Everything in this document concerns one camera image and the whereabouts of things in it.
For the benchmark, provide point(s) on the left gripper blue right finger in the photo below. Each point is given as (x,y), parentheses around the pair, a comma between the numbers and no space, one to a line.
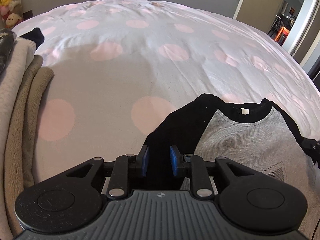
(193,167)

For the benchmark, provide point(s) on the beige bedroom door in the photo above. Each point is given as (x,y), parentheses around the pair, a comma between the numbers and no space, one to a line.
(259,14)

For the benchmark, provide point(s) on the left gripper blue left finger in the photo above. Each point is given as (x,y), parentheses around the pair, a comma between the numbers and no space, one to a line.
(127,173)

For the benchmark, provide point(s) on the grey black raglan shirt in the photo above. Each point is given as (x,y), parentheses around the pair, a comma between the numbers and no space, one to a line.
(261,136)

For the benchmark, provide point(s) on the stack of folded clothes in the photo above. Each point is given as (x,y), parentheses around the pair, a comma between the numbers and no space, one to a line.
(23,82)

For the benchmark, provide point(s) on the plush toy column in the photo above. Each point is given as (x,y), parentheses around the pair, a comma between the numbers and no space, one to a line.
(11,13)

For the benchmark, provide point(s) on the pink dotted bed sheet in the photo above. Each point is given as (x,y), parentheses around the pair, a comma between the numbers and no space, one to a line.
(122,66)

